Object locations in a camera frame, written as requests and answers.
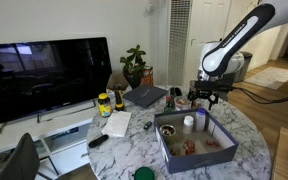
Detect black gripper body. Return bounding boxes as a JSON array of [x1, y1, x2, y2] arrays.
[[189, 79, 234, 100]]

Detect clear plastic container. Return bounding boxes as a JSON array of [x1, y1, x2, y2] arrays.
[[173, 95, 193, 111]]

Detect green glass bottle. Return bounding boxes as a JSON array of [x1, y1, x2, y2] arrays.
[[163, 95, 176, 114]]

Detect white bottle with blue cap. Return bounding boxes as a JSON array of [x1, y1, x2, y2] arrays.
[[194, 107, 208, 133]]

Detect small white bottle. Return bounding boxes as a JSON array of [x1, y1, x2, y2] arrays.
[[182, 115, 195, 136]]

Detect dark bottle with yellow label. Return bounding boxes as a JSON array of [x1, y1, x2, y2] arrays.
[[113, 87, 126, 112]]

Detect yellow cap vitamin bottle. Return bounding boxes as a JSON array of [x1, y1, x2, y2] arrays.
[[97, 92, 114, 118]]

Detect small black object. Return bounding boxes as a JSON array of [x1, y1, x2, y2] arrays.
[[169, 86, 183, 99]]

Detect red snack packet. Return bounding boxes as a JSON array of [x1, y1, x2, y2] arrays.
[[182, 139, 196, 156], [205, 138, 221, 149]]

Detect grey trash bin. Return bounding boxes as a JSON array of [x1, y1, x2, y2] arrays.
[[233, 50, 254, 84]]

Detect green tin can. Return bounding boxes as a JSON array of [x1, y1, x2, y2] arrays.
[[159, 123, 178, 146]]

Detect grey notebook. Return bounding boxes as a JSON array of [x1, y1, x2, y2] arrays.
[[122, 84, 169, 110]]

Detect orange patterned box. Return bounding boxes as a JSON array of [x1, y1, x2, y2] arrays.
[[140, 65, 154, 87]]

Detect small black key fob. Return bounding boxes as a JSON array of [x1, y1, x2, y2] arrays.
[[142, 120, 154, 131]]

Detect white vent grille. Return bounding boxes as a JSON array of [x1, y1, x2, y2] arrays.
[[166, 0, 193, 86]]

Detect dark plant pot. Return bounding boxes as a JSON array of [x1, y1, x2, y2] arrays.
[[123, 71, 145, 90]]

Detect beige floor rug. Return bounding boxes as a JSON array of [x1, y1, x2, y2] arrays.
[[244, 66, 288, 91]]

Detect dark blue cardboard box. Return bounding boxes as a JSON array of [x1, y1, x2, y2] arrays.
[[153, 106, 240, 175]]

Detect white door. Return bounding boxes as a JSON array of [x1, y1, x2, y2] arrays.
[[183, 0, 234, 86]]

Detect green potted plant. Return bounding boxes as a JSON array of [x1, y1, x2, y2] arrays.
[[119, 44, 148, 77]]

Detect tan bag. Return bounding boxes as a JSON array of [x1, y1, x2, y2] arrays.
[[106, 72, 130, 93]]

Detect white paper napkin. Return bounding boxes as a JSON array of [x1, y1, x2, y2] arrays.
[[100, 110, 133, 139]]

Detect green round lid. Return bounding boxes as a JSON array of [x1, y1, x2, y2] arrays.
[[133, 165, 156, 180]]

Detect black remote control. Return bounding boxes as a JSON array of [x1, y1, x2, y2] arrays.
[[87, 133, 110, 149]]

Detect white television stand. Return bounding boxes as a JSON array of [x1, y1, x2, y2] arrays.
[[0, 99, 109, 178]]

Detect black flat screen television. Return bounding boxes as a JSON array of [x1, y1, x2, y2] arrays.
[[0, 36, 114, 125]]

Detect black chair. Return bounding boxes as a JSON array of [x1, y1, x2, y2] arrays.
[[0, 132, 41, 180]]

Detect black cable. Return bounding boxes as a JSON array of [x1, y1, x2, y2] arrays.
[[231, 84, 288, 105]]

